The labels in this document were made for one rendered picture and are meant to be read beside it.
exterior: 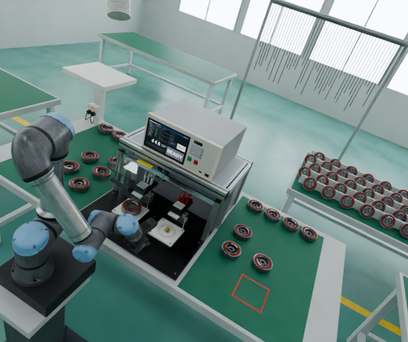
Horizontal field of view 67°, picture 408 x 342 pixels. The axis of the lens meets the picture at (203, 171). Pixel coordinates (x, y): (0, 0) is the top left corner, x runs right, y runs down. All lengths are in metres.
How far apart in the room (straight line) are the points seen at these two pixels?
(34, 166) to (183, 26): 7.80
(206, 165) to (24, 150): 0.86
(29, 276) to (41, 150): 0.56
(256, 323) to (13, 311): 1.01
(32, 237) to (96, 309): 1.14
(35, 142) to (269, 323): 1.24
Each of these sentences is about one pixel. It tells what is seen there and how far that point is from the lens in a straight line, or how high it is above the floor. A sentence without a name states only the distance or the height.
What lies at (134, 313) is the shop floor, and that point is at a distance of 2.34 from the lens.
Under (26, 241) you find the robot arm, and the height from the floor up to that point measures 1.04.
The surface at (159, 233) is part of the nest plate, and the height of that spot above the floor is 0.78.
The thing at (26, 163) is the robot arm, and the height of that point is 1.40.
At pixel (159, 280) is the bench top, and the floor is 0.74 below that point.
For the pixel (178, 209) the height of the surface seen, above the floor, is 0.92.
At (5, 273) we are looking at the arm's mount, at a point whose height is 0.82.
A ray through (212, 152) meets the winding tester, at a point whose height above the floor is 1.28.
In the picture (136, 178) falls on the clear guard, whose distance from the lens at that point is 1.58.
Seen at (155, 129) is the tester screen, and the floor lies 1.25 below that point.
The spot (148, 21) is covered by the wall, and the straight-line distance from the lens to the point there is 9.20.
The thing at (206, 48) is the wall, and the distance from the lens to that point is 8.37.
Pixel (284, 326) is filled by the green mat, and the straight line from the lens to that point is 1.66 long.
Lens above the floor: 2.00
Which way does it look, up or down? 32 degrees down
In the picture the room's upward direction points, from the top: 18 degrees clockwise
